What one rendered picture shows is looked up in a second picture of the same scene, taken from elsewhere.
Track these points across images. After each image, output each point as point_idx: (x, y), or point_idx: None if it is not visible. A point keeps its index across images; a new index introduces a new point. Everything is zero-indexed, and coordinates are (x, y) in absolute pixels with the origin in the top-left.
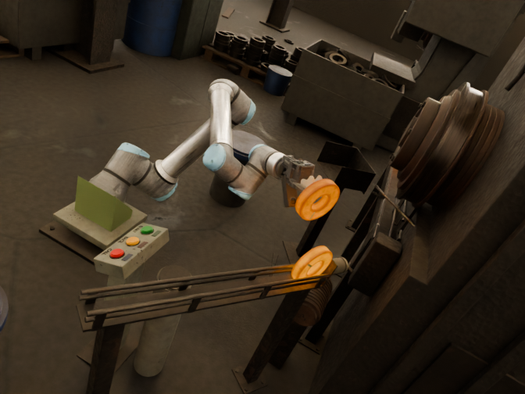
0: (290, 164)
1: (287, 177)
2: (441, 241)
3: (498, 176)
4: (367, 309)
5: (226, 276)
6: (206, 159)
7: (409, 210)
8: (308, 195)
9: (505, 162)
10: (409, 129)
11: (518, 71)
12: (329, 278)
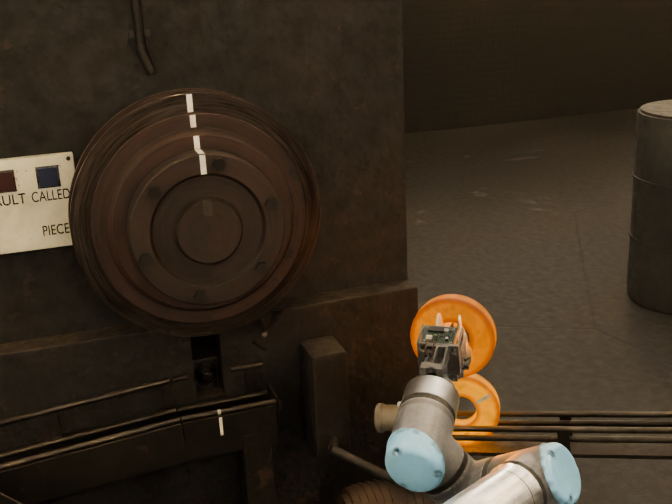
0: (459, 349)
1: (460, 371)
2: (345, 257)
3: (363, 129)
4: (357, 430)
5: (624, 438)
6: (577, 482)
7: (161, 365)
8: (492, 319)
9: (347, 115)
10: (275, 199)
11: (71, 50)
12: (351, 484)
